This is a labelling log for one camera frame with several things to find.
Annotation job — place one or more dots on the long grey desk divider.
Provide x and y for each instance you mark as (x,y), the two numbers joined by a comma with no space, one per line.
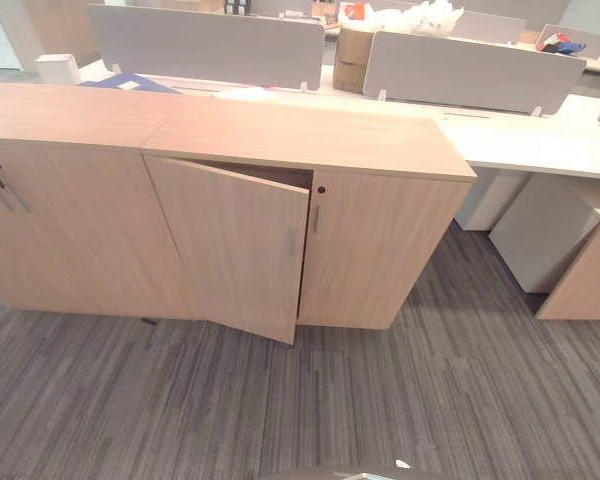
(205,42)

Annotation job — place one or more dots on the wooden side panel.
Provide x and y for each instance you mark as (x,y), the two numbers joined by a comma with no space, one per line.
(587,270)

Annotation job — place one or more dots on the wooden cabinet door ajar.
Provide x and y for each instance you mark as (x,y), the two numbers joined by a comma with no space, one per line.
(240,250)

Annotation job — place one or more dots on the white cardboard box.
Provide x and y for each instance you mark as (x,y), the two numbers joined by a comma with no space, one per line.
(57,68)

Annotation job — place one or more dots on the wooden office cabinet with keys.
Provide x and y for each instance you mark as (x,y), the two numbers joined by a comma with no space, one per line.
(75,210)

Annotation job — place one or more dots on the blue folder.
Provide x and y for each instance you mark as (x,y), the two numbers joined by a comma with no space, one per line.
(127,83)

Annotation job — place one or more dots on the wooden cabinet door with lock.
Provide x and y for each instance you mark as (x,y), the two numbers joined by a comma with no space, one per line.
(375,250)

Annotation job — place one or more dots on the orange box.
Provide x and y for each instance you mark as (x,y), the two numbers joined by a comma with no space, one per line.
(356,10)

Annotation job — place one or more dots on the white plastic bags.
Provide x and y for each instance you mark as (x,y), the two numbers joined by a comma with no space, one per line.
(410,17)

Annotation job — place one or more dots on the brown cardboard box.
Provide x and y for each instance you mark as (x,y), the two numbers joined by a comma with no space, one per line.
(351,60)

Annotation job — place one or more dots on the white pedestal drawer unit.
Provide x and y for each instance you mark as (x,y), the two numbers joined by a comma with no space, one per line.
(540,235)

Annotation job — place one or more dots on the red and blue items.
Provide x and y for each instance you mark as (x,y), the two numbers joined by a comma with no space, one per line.
(560,44)

